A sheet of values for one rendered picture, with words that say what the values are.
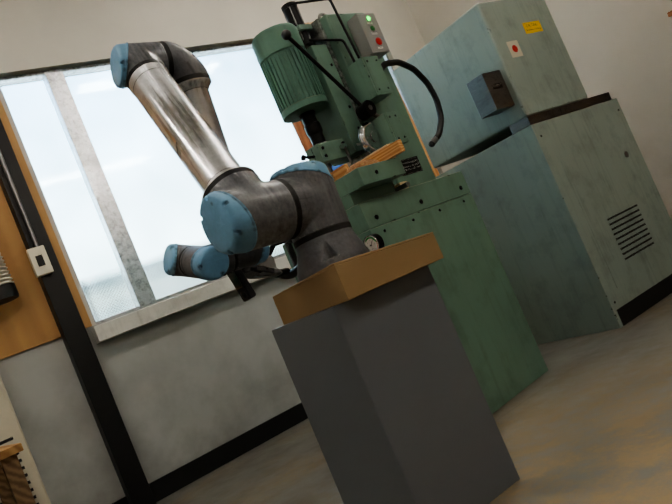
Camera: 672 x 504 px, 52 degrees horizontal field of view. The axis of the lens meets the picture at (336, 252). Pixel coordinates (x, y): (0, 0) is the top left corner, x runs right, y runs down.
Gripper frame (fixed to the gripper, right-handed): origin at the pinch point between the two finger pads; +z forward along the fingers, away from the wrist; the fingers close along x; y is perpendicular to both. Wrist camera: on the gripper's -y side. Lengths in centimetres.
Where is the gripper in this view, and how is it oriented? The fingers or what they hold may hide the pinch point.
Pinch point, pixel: (278, 274)
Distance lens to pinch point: 213.4
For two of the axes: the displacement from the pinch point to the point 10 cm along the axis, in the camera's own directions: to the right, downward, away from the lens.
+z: 7.8, 0.8, 6.2
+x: -6.1, 3.0, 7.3
